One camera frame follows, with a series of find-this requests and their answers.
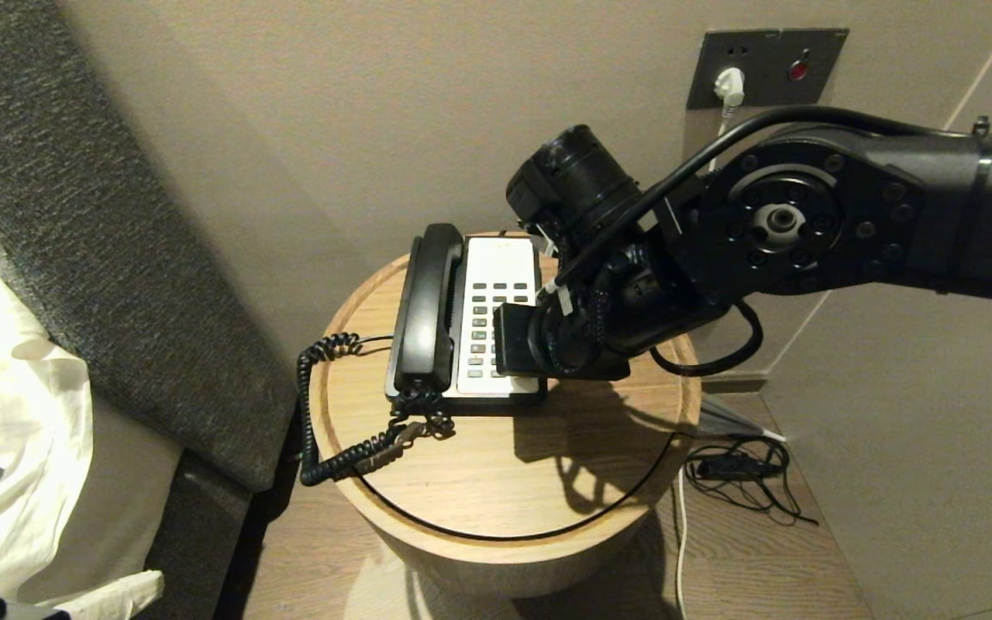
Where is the black and white telephone base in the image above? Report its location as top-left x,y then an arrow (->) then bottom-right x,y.
382,232 -> 549,419

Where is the black telephone handset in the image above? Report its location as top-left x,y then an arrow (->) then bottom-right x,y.
390,222 -> 465,407

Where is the black phone cord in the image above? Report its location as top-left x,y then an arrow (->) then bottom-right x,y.
296,332 -> 454,488

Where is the beige bed mattress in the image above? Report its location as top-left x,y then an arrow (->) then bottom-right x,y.
18,392 -> 187,620

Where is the dark grey bed base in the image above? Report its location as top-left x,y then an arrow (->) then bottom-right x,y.
130,448 -> 256,620

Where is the round wooden side table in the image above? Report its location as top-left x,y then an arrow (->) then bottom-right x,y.
308,231 -> 704,599

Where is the transparent folded umbrella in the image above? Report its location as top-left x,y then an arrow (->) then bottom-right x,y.
692,394 -> 788,444

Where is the wooden skirting board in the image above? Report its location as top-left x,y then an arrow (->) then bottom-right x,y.
699,371 -> 768,394

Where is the white pillow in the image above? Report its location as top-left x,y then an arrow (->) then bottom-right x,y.
0,228 -> 96,604

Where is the white power plug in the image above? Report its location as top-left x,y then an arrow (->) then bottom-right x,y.
713,68 -> 744,119

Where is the grey upholstered headboard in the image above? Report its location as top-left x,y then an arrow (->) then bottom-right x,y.
0,0 -> 299,496

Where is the dark grey red button plate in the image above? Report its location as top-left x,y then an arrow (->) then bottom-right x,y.
767,28 -> 850,106

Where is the black power adapter with cable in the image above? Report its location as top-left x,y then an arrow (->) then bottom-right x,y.
683,435 -> 820,528

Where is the white power cable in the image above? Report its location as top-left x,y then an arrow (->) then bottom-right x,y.
673,108 -> 733,620

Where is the dark grey wall outlet plate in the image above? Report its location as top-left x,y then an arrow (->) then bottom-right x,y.
687,31 -> 781,110

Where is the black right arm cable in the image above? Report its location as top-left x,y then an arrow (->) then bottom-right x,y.
548,104 -> 979,295

